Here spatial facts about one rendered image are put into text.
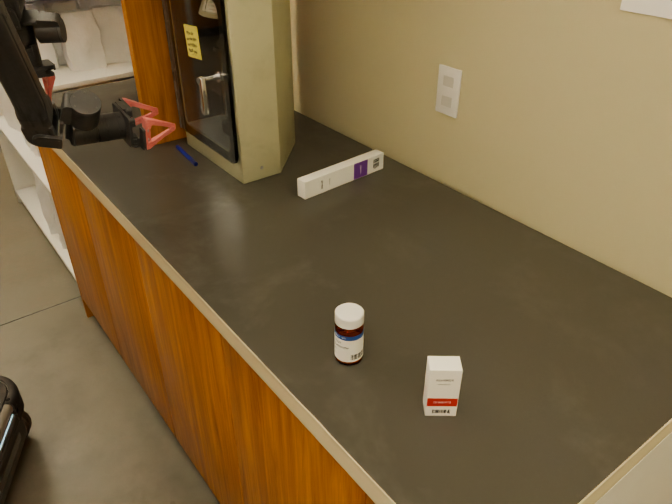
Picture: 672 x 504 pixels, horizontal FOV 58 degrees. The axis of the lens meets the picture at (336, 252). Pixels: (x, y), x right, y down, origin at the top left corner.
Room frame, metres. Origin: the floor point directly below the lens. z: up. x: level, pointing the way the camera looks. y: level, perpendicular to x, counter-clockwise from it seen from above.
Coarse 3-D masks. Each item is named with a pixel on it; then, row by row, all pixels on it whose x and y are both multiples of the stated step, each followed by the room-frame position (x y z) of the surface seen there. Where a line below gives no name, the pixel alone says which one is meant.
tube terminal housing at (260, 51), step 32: (224, 0) 1.37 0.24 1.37; (256, 0) 1.41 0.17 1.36; (288, 0) 1.61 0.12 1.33; (256, 32) 1.40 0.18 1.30; (288, 32) 1.59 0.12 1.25; (256, 64) 1.40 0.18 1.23; (288, 64) 1.58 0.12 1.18; (256, 96) 1.40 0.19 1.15; (288, 96) 1.56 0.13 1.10; (256, 128) 1.39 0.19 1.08; (288, 128) 1.54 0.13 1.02; (224, 160) 1.44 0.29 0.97; (256, 160) 1.39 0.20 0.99
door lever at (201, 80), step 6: (216, 72) 1.40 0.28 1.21; (198, 78) 1.37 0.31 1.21; (204, 78) 1.37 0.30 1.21; (210, 78) 1.38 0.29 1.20; (216, 78) 1.39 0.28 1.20; (198, 84) 1.37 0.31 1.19; (204, 84) 1.37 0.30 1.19; (204, 90) 1.37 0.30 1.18; (204, 96) 1.37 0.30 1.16; (204, 102) 1.36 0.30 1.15; (204, 108) 1.36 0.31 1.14; (204, 114) 1.36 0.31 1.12
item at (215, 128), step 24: (168, 0) 1.58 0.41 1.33; (192, 0) 1.47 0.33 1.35; (216, 0) 1.37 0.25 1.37; (192, 24) 1.48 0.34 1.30; (216, 24) 1.38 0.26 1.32; (216, 48) 1.39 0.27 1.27; (192, 72) 1.51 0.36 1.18; (192, 96) 1.53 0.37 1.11; (216, 96) 1.42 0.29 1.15; (192, 120) 1.54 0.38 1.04; (216, 120) 1.43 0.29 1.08; (216, 144) 1.44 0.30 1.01
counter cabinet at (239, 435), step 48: (96, 240) 1.59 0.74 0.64; (96, 288) 1.73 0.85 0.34; (144, 288) 1.27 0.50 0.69; (144, 336) 1.35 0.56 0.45; (192, 336) 1.04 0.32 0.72; (144, 384) 1.46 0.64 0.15; (192, 384) 1.08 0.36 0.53; (240, 384) 0.86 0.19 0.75; (192, 432) 1.14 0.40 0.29; (240, 432) 0.89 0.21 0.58; (288, 432) 0.72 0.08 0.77; (240, 480) 0.92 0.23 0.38; (288, 480) 0.73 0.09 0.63; (336, 480) 0.61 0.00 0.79; (624, 480) 0.54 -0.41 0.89
